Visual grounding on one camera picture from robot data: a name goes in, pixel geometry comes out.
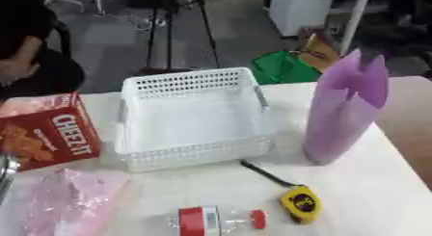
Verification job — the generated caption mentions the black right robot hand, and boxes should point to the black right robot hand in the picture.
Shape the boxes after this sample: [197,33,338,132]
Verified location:
[351,13,432,69]

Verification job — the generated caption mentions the purple plastic sheet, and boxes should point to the purple plastic sheet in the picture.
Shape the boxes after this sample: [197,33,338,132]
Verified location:
[302,48,392,167]

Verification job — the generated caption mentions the brown cardboard box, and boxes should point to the brown cardboard box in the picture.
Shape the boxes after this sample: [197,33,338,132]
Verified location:
[295,27,341,74]

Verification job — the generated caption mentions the red cracker box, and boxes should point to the red cracker box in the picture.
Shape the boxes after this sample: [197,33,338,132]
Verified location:
[0,91,103,172]

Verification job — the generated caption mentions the white cabinet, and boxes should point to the white cabinet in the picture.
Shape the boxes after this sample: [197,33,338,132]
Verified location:
[266,0,375,39]

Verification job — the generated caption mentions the green bag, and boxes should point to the green bag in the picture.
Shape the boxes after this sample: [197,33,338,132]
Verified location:
[250,50,323,86]

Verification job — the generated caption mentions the yellow tape measure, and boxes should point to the yellow tape measure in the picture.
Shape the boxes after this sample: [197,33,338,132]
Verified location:
[239,159,324,225]

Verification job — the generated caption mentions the white plastic perforated basket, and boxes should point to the white plastic perforated basket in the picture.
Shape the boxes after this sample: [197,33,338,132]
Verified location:
[113,66,277,173]

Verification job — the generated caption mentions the black tripod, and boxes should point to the black tripod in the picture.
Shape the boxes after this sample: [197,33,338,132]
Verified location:
[133,0,223,76]

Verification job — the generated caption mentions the clear bottle with red label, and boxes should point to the clear bottle with red label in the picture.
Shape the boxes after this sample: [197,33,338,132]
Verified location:
[163,205,269,236]

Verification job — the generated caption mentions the pink plastic bag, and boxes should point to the pink plastic bag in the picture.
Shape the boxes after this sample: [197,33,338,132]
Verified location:
[18,168,132,236]

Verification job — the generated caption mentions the person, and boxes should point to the person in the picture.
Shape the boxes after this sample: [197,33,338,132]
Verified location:
[0,0,87,101]

